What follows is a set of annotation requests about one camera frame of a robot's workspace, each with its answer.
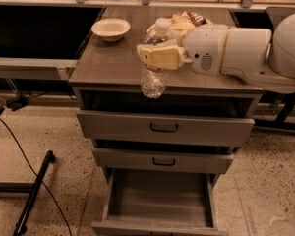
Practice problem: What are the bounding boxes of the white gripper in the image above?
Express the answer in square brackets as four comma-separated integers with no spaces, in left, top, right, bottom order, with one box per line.
[137,22,229,76]

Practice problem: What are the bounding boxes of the clear plastic water bottle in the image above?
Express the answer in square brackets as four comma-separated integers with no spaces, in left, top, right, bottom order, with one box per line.
[141,18,172,99]

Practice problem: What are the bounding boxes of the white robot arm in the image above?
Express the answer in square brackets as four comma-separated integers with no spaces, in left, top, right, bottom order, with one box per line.
[137,14,295,93]

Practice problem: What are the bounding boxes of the grey top drawer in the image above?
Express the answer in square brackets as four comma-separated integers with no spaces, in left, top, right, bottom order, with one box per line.
[77,110,255,147]

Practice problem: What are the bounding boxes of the grey drawer cabinet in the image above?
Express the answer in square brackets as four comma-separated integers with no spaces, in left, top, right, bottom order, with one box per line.
[68,5,268,236]

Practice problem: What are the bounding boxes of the grey middle drawer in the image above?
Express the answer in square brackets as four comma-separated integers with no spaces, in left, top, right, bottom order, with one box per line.
[93,148,234,174]

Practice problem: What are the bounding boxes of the grey open bottom drawer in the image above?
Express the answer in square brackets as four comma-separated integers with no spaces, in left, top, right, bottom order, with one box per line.
[91,169,229,236]

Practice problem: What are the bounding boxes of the yellow chip bag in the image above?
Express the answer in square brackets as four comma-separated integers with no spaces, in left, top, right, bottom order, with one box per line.
[146,11,215,34]

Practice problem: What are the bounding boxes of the white bowl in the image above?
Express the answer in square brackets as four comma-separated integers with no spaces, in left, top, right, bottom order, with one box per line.
[91,18,131,42]

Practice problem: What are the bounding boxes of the grey chair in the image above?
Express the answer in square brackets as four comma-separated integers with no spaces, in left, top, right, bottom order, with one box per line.
[265,7,295,29]

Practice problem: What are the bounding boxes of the black stand leg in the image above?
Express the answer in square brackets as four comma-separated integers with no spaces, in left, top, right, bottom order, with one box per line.
[13,150,55,236]

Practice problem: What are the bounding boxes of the black floor cable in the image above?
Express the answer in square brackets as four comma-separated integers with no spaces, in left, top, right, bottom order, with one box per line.
[0,115,74,236]

